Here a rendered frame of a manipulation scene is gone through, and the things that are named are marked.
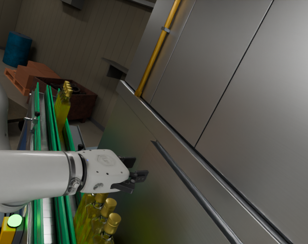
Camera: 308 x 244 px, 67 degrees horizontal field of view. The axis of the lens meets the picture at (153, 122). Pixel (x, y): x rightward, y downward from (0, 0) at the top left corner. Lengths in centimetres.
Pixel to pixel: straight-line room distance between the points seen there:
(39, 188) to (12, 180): 4
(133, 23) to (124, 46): 41
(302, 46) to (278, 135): 18
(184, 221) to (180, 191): 7
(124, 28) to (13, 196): 421
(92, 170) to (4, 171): 15
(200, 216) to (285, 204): 19
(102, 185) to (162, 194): 26
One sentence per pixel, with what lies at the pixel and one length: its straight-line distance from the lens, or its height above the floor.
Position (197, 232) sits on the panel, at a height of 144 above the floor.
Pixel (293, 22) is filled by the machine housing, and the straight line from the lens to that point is 61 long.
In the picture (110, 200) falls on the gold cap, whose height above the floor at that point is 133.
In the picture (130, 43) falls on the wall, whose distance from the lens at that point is 432.
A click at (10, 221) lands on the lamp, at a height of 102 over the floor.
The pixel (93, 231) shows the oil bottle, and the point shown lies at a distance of 76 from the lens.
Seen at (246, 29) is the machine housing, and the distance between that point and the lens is 68.
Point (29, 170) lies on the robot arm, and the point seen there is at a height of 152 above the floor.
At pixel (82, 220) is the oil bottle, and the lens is 83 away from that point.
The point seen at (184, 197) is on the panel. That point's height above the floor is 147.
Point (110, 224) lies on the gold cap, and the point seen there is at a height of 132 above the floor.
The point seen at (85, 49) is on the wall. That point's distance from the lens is 522.
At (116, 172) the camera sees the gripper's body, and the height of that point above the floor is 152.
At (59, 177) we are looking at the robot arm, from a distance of 44.
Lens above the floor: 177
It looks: 16 degrees down
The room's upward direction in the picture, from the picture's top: 25 degrees clockwise
